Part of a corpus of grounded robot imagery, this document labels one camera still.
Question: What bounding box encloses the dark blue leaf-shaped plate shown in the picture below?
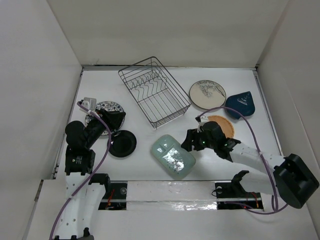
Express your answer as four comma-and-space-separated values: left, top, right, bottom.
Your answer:
224, 91, 256, 117

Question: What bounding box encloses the black round bowl plate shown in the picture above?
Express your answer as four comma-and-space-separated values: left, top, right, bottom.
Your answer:
109, 130, 137, 158

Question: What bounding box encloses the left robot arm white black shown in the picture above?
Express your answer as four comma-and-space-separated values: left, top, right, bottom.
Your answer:
49, 109, 126, 240

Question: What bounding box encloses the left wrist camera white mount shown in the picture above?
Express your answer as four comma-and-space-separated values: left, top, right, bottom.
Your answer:
77, 97, 97, 112

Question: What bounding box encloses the silver front rail tape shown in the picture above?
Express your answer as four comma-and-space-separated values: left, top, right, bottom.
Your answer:
98, 180, 264, 211

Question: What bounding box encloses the grey wire dish rack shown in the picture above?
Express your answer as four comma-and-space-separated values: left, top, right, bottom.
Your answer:
118, 56, 192, 129

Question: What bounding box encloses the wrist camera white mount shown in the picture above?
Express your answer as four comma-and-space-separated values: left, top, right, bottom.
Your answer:
77, 97, 97, 112
195, 115, 209, 133

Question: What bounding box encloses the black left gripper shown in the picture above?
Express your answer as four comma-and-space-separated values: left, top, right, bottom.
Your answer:
85, 107, 125, 147

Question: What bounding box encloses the orange woven bamboo round plate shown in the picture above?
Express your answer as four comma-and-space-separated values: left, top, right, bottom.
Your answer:
207, 115, 235, 138

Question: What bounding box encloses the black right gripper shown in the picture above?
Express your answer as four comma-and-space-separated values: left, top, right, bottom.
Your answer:
180, 128, 216, 152

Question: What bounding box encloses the blue white floral plate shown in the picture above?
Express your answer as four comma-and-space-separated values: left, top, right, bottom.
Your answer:
96, 101, 125, 134

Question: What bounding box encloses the cream round plate tree drawing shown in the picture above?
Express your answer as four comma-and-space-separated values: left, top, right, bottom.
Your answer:
189, 79, 227, 110

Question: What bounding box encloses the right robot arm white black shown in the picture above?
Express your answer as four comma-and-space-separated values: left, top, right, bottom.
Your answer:
181, 121, 320, 209

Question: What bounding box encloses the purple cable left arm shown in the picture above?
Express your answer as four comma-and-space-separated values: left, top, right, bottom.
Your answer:
48, 101, 113, 240

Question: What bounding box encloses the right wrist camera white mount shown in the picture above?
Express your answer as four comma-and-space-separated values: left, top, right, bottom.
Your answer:
195, 115, 209, 133

